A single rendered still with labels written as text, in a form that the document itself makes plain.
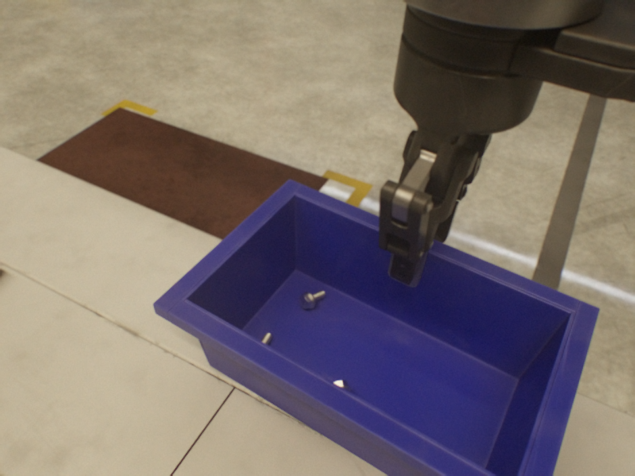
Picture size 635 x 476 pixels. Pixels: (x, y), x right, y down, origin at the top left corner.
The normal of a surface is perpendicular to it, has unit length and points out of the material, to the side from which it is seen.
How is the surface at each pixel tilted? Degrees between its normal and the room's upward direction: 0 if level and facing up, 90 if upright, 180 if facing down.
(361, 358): 0
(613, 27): 0
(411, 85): 90
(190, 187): 0
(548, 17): 90
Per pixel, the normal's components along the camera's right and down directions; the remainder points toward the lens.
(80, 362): 0.03, -0.71
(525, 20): 0.03, 0.70
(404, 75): -0.94, 0.21
